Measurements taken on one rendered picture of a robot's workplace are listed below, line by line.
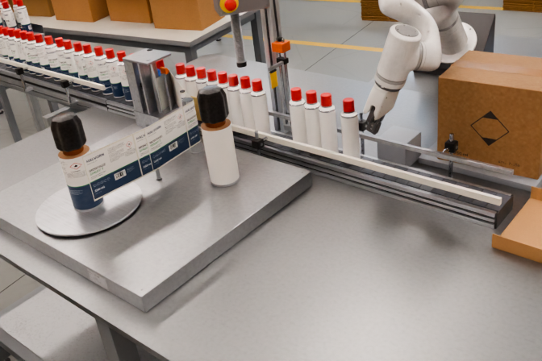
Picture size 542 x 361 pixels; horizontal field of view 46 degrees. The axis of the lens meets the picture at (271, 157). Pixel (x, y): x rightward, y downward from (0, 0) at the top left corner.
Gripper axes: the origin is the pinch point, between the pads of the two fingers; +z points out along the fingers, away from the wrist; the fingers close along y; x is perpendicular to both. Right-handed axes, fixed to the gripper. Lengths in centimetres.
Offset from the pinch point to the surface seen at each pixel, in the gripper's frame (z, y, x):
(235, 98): 19, 2, -49
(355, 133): 5.2, 0.7, -4.5
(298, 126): 13.9, 2.1, -22.9
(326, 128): 8.6, 1.9, -13.5
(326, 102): 1.0, 1.0, -16.3
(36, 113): 126, -16, -198
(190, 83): 24, 2, -70
